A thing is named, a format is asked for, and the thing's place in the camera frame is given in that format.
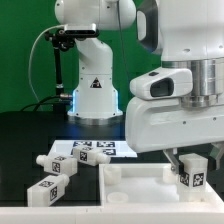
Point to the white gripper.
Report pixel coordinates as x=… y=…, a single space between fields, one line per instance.
x=164 y=124

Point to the white square tabletop part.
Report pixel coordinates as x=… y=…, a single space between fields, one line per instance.
x=148 y=184

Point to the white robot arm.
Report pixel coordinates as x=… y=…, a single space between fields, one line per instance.
x=159 y=64

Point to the white L-shaped fence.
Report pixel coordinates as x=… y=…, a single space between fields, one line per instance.
x=117 y=213

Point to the white sheet with tags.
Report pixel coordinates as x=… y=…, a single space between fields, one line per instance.
x=109 y=147

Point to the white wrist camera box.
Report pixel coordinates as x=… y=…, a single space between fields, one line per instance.
x=162 y=83

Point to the black camera on stand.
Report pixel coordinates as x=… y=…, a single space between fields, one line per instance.
x=63 y=40

